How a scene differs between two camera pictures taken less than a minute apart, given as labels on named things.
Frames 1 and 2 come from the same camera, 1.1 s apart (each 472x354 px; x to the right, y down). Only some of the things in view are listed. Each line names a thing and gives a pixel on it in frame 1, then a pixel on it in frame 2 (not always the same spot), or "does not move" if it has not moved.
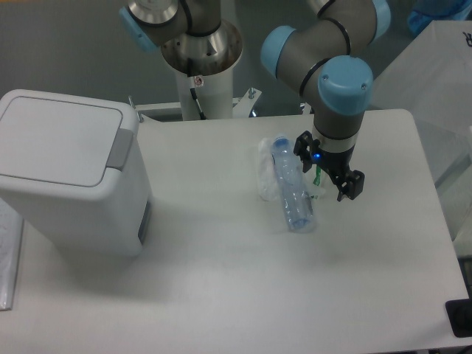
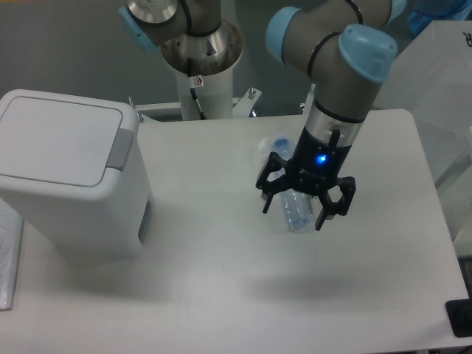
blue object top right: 425,11 does not move
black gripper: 349,182 to 315,168
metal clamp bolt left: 139,113 does not move
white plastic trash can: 74,172 does not move
